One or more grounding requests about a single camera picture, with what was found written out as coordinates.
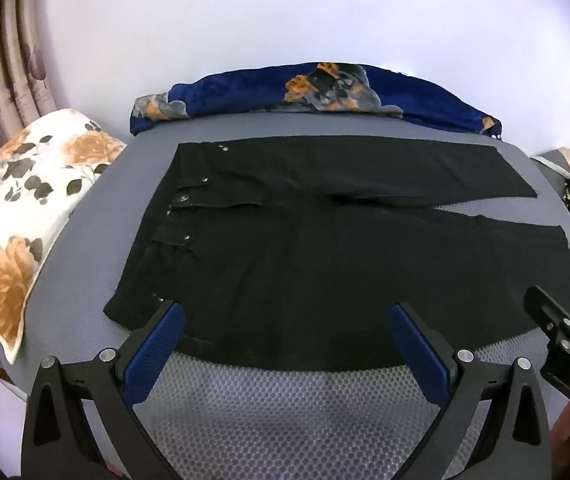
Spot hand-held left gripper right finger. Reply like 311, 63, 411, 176
389, 301, 552, 480

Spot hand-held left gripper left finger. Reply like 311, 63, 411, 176
21, 301, 188, 480

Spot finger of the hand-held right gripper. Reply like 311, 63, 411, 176
524, 285, 570, 348

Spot black pants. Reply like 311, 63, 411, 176
102, 135, 570, 372

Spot white floral pillow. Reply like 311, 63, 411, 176
0, 108, 128, 365

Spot blue floral blanket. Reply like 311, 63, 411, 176
130, 61, 503, 140

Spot pink pleated curtain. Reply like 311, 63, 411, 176
0, 0, 60, 181

